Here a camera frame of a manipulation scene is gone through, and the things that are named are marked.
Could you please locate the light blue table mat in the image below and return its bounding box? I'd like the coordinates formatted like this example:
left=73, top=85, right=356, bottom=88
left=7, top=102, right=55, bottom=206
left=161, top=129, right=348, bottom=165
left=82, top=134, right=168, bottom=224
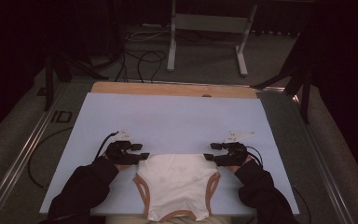
left=39, top=91, right=300, bottom=217

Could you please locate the black floor cable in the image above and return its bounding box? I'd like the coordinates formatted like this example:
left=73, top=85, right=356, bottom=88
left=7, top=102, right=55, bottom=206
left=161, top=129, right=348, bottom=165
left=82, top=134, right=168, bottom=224
left=114, top=49, right=168, bottom=84

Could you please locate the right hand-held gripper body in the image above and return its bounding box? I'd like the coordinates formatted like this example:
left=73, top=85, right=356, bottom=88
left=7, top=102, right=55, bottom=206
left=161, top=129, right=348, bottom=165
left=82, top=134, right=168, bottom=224
left=213, top=130, right=256, bottom=168

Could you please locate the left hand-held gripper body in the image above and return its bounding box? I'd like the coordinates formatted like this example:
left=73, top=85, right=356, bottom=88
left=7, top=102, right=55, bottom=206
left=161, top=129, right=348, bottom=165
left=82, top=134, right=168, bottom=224
left=105, top=128, right=142, bottom=166

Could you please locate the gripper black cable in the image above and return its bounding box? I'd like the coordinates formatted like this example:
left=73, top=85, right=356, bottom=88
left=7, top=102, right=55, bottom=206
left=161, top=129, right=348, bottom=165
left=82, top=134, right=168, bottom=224
left=244, top=145, right=312, bottom=224
left=27, top=126, right=120, bottom=191

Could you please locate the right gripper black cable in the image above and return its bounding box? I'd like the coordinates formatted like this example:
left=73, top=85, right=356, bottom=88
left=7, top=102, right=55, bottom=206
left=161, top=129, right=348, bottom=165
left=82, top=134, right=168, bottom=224
left=244, top=145, right=312, bottom=224

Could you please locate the person's right hand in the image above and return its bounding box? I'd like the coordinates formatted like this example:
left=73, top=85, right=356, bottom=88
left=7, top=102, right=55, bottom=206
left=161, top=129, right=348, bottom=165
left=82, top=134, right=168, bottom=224
left=223, top=146, right=255, bottom=175

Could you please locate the white floor cable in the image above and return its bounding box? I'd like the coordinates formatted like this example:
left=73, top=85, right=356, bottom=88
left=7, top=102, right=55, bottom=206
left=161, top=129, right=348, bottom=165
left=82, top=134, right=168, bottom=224
left=124, top=27, right=172, bottom=43

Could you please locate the person's left hand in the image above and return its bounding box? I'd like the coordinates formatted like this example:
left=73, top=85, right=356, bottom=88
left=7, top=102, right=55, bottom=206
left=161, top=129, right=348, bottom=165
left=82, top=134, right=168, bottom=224
left=104, top=141, right=138, bottom=172

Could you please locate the metal floor rail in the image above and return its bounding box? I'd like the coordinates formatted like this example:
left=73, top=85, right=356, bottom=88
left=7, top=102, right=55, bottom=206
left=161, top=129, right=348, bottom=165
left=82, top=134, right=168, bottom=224
left=290, top=92, right=357, bottom=224
left=0, top=81, right=72, bottom=224

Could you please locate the black tripod stand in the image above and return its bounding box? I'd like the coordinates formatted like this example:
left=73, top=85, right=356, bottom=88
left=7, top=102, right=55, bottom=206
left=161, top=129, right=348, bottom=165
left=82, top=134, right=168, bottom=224
left=250, top=31, right=315, bottom=125
left=42, top=50, right=110, bottom=113

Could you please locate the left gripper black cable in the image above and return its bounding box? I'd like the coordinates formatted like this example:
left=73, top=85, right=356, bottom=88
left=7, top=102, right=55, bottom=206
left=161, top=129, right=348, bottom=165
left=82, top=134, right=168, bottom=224
left=27, top=126, right=120, bottom=191

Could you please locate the white metal stand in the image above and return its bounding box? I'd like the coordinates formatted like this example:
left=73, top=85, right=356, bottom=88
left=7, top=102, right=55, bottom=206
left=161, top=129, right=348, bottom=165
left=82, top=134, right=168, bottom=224
left=166, top=0, right=258, bottom=78

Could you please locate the white baby bodysuit brown trim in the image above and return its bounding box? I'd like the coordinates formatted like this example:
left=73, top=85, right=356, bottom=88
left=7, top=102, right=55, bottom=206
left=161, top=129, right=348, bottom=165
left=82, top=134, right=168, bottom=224
left=132, top=152, right=222, bottom=223

